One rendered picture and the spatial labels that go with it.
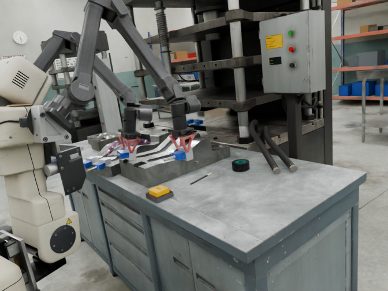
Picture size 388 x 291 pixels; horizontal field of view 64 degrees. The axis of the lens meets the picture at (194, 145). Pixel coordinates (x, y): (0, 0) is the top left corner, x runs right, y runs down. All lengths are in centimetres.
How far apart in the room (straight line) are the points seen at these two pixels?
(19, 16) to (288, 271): 822
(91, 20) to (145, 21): 847
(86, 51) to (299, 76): 106
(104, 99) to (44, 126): 475
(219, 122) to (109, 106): 373
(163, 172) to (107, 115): 446
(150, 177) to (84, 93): 48
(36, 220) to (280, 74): 136
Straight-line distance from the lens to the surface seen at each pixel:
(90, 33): 122
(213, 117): 226
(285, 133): 212
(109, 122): 582
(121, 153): 146
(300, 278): 121
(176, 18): 1026
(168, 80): 126
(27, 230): 133
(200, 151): 150
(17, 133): 113
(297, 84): 175
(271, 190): 121
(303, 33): 172
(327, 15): 251
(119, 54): 922
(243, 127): 188
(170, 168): 141
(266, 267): 101
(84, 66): 115
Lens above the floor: 129
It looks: 15 degrees down
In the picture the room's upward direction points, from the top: 7 degrees counter-clockwise
